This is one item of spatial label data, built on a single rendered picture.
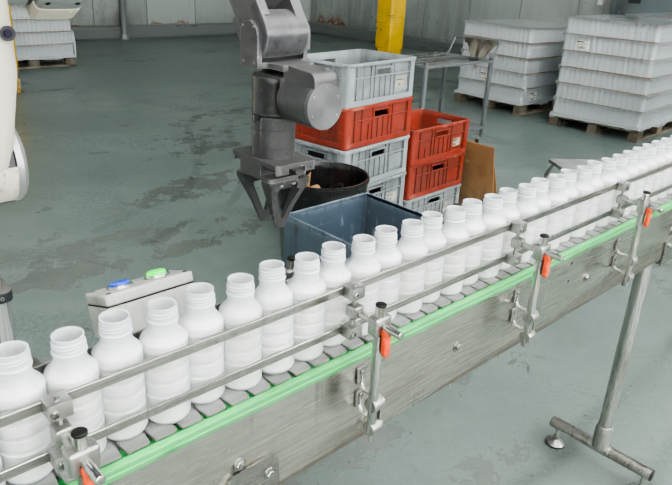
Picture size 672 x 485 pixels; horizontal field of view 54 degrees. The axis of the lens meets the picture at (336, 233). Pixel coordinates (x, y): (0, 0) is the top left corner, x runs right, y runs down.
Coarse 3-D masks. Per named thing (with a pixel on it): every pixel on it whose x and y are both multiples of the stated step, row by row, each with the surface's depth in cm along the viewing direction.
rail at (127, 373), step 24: (600, 192) 153; (600, 216) 157; (480, 240) 123; (552, 240) 144; (408, 264) 110; (432, 288) 117; (288, 312) 94; (216, 336) 86; (168, 360) 82; (264, 360) 93; (96, 384) 75; (216, 384) 88; (24, 408) 70; (168, 408) 84; (96, 432) 78; (48, 456) 74; (0, 480) 71
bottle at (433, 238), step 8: (424, 216) 116; (432, 216) 119; (440, 216) 117; (424, 224) 117; (432, 224) 116; (440, 224) 117; (424, 232) 117; (432, 232) 116; (440, 232) 117; (424, 240) 116; (432, 240) 116; (440, 240) 117; (432, 248) 116; (440, 248) 117; (432, 264) 117; (440, 264) 118; (432, 272) 118; (440, 272) 119; (432, 280) 119; (440, 280) 120; (424, 288) 119; (432, 296) 120
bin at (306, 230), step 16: (320, 208) 182; (336, 208) 187; (352, 208) 191; (368, 208) 195; (384, 208) 190; (400, 208) 185; (288, 224) 174; (304, 224) 169; (320, 224) 184; (336, 224) 189; (352, 224) 194; (368, 224) 196; (384, 224) 191; (400, 224) 186; (288, 240) 176; (304, 240) 171; (320, 240) 166; (336, 240) 161; (352, 240) 196
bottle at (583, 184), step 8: (576, 168) 151; (584, 168) 152; (592, 168) 150; (584, 176) 150; (576, 184) 151; (584, 184) 150; (584, 192) 150; (576, 208) 152; (584, 208) 152; (576, 216) 152; (584, 216) 152; (576, 224) 153; (576, 232) 154; (584, 232) 155
